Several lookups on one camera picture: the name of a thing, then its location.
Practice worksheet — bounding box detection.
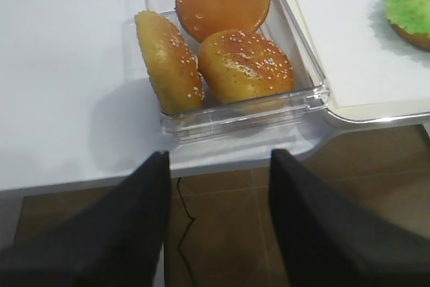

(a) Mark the sesame bun leaning on edge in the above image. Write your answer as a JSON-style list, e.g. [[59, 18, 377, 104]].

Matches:
[[134, 11, 205, 115]]

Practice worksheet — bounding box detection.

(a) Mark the green lettuce leaf on bun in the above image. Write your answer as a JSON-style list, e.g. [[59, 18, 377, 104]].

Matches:
[[384, 0, 429, 35]]

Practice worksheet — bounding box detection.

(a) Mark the white serving tray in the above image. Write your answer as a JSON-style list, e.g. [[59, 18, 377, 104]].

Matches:
[[277, 0, 430, 129]]

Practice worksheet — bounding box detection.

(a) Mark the clear plastic bun container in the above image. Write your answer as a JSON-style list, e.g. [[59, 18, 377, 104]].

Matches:
[[159, 0, 329, 140]]

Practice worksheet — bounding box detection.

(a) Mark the bun base on tray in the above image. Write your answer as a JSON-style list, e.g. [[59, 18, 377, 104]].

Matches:
[[390, 24, 430, 51]]

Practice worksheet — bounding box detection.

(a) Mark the thin black cable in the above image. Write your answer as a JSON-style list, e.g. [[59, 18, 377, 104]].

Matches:
[[176, 176, 197, 287]]

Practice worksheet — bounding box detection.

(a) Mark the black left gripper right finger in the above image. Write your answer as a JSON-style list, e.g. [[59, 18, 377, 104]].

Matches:
[[269, 149, 429, 286]]

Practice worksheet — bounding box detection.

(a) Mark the white paper tray liner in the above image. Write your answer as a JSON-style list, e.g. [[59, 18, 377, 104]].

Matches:
[[287, 0, 430, 108]]

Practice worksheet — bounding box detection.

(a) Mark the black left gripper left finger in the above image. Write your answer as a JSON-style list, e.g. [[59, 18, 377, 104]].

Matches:
[[1, 151, 171, 286]]

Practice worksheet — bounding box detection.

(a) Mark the sesame bun top flat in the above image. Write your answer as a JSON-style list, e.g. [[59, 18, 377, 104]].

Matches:
[[198, 30, 296, 104]]

